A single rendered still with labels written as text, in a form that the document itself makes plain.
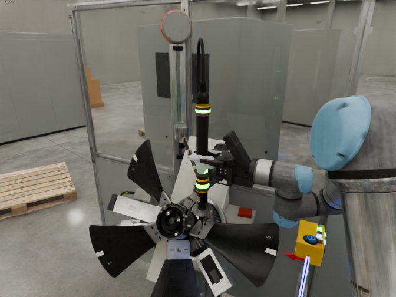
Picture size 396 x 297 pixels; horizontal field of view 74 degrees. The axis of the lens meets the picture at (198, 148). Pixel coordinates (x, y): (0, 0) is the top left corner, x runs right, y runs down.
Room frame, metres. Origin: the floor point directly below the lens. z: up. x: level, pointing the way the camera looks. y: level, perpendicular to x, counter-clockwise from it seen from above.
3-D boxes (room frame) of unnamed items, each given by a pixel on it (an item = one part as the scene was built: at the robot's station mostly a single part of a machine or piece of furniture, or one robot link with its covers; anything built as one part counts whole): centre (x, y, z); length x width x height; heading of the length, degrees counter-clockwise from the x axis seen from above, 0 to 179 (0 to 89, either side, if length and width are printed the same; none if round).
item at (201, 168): (0.73, -0.01, 1.44); 0.09 x 0.03 x 0.06; 75
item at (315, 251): (0.88, -0.47, 1.02); 0.16 x 0.10 x 0.11; 155
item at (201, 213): (0.77, -0.01, 1.31); 0.09 x 0.07 x 0.10; 10
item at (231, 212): (1.31, -0.14, 0.85); 0.36 x 0.24 x 0.03; 65
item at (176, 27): (1.47, 0.11, 1.88); 0.16 x 0.07 x 0.16; 100
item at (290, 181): (0.65, -0.26, 1.44); 0.11 x 0.08 x 0.09; 65
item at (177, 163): (1.47, 0.11, 0.90); 0.08 x 0.06 x 1.80; 100
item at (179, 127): (1.38, 0.09, 1.35); 0.10 x 0.07 x 0.09; 10
